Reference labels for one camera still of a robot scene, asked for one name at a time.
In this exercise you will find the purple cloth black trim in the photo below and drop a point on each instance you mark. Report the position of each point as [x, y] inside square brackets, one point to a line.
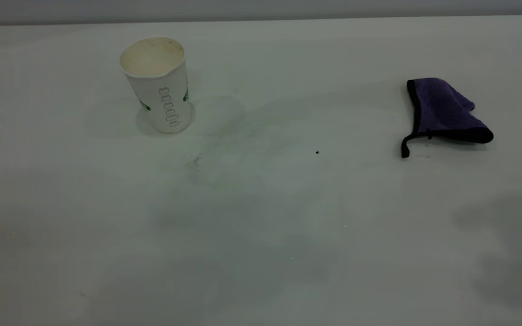
[442, 113]

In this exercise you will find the white paper cup green print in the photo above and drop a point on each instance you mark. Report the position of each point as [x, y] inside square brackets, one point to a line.
[161, 95]

